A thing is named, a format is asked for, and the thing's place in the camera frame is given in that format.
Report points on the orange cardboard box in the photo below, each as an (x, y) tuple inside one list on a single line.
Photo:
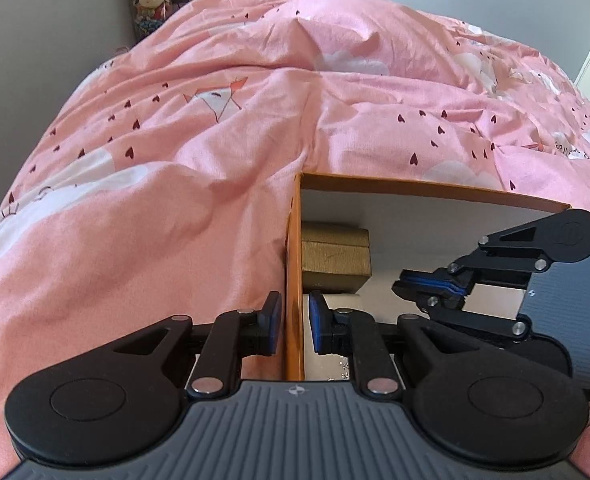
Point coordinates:
[(295, 310)]

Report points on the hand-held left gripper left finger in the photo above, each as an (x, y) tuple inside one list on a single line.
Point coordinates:
[(274, 322)]

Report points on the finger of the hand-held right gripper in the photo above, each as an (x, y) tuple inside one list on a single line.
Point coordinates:
[(425, 278), (410, 291)]

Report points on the pink printed blanket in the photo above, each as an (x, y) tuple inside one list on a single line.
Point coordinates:
[(175, 210)]

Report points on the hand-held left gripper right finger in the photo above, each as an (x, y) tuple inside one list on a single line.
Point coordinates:
[(318, 322)]

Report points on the gold gift box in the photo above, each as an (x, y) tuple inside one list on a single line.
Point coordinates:
[(332, 260)]

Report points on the clear tube of plush toys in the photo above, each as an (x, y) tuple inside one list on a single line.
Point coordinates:
[(147, 0)]

